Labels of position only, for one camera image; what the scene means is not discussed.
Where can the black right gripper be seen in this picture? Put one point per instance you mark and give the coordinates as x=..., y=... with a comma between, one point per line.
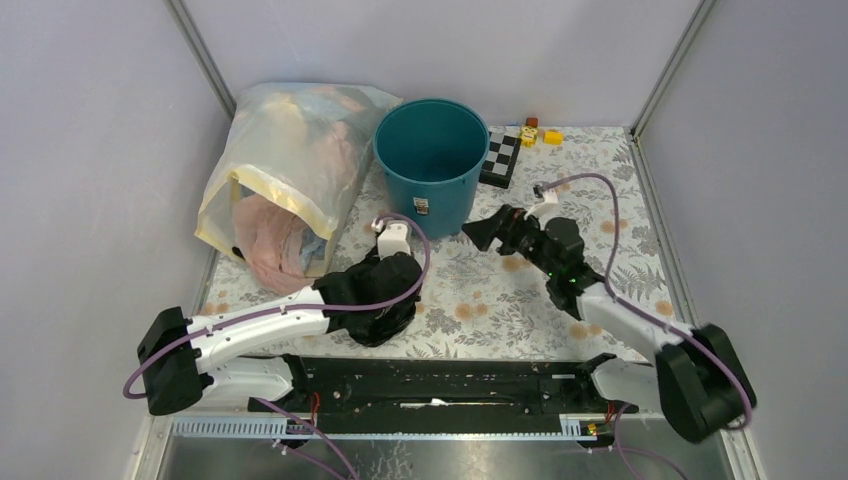
x=483, y=232

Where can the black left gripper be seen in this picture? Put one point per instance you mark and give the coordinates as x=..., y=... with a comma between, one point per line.
x=413, y=300

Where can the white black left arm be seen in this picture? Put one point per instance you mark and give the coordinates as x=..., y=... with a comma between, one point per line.
x=210, y=359

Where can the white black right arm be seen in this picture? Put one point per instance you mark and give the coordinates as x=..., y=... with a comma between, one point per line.
x=691, y=376

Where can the teal plastic trash bin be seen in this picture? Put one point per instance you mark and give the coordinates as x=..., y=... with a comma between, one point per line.
x=431, y=152

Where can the floral tablecloth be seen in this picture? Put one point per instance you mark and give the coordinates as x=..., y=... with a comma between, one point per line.
x=478, y=305

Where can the black white checkerboard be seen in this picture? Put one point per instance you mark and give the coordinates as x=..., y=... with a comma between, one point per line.
x=498, y=167

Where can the yellow toy figure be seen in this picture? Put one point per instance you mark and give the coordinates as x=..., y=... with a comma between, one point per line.
x=528, y=136

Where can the yellow toy cube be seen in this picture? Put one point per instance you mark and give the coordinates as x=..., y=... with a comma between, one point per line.
x=553, y=137

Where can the large translucent yellow-trim bag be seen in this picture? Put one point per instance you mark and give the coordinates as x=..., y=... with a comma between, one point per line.
x=306, y=148

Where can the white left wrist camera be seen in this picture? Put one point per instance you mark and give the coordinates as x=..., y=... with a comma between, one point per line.
x=392, y=237

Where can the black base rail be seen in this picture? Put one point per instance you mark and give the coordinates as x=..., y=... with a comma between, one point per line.
x=362, y=387

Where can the metal cable duct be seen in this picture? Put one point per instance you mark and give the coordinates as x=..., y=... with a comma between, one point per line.
x=416, y=427

